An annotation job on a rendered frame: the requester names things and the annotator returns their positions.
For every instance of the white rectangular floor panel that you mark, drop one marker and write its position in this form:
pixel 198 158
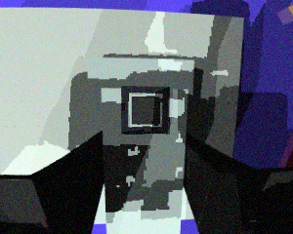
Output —
pixel 44 74

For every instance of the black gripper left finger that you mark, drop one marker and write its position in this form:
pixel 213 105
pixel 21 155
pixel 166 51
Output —
pixel 62 198

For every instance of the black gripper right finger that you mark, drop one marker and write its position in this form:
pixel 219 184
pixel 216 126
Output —
pixel 225 195

